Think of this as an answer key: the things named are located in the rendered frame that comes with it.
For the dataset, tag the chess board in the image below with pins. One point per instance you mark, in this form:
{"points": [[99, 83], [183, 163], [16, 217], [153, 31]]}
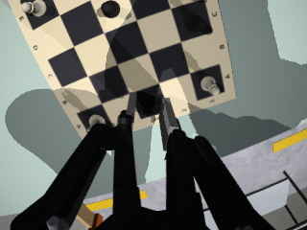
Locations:
{"points": [[93, 62]]}

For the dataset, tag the white pawn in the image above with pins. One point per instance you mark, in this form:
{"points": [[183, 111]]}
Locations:
{"points": [[209, 84], [38, 7]]}

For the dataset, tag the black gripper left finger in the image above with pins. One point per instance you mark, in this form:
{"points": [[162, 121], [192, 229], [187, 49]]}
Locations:
{"points": [[64, 198]]}

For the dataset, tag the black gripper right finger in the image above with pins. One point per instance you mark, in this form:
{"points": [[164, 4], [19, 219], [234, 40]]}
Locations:
{"points": [[227, 203]]}

